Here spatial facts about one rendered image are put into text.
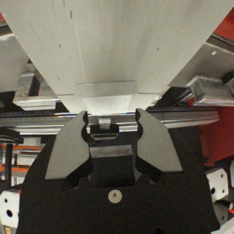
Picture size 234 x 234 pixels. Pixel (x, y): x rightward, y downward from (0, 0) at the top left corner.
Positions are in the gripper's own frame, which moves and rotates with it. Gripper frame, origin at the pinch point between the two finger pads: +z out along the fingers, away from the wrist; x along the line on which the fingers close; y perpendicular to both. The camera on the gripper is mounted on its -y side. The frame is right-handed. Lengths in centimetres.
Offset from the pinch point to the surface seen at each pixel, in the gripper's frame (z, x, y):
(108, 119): 14.4, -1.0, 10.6
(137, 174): 26, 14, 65
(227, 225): -14.8, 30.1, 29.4
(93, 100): 7.4, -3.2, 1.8
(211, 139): 38, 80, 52
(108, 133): 22.8, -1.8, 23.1
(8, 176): 28, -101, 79
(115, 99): 7.4, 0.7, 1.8
